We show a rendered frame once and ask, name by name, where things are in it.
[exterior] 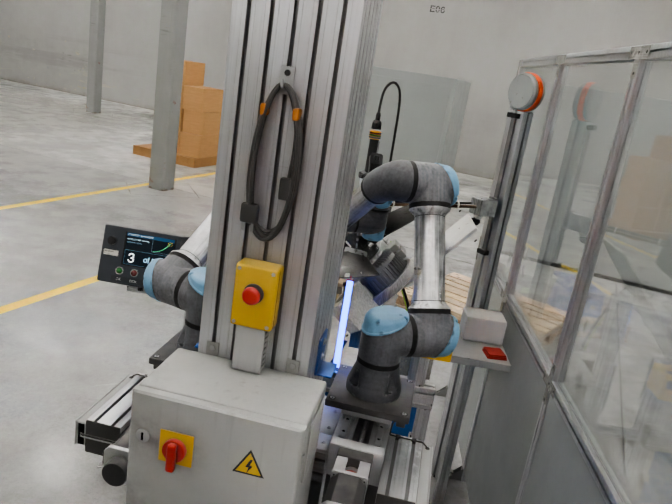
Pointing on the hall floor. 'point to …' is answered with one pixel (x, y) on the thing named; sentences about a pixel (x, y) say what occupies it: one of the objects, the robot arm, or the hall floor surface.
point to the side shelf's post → (453, 433)
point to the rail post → (421, 424)
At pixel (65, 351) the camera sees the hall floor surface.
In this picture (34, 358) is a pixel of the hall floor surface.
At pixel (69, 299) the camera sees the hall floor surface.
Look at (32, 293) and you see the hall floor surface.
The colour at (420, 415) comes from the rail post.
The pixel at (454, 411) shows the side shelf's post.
